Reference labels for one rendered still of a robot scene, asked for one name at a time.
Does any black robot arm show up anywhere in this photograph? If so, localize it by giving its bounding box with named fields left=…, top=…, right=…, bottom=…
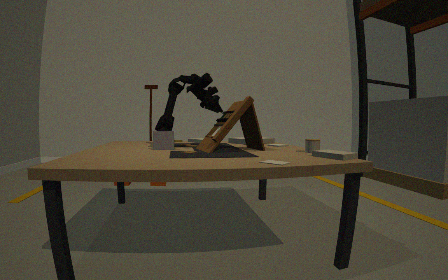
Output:
left=155, top=73, right=218, bottom=131

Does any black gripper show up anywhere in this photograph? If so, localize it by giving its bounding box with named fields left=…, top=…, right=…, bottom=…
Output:
left=196, top=89, right=223, bottom=113

